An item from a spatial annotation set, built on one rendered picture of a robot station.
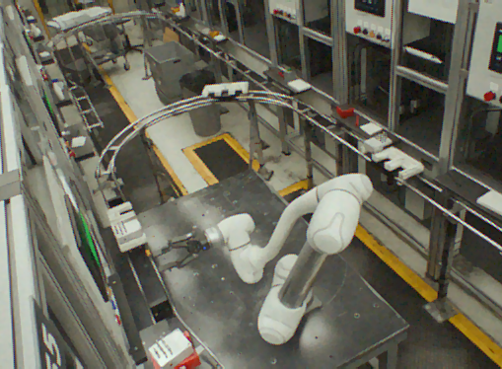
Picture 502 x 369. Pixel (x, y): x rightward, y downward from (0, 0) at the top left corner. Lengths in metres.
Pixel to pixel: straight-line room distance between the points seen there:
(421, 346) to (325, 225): 1.61
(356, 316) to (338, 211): 0.81
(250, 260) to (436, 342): 1.41
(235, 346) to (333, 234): 0.88
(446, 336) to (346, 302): 0.92
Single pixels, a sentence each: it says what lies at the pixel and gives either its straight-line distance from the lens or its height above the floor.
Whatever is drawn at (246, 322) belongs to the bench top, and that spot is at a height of 0.68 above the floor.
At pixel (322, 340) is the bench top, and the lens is 2.10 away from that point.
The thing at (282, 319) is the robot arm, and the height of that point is 0.92.
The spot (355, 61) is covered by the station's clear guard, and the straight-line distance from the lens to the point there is 3.05.
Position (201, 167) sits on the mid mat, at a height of 0.01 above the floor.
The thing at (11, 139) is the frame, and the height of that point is 2.03.
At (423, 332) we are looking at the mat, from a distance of 2.99.
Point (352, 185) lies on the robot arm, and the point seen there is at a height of 1.46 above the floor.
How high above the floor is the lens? 2.41
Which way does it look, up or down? 36 degrees down
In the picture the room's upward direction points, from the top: 10 degrees counter-clockwise
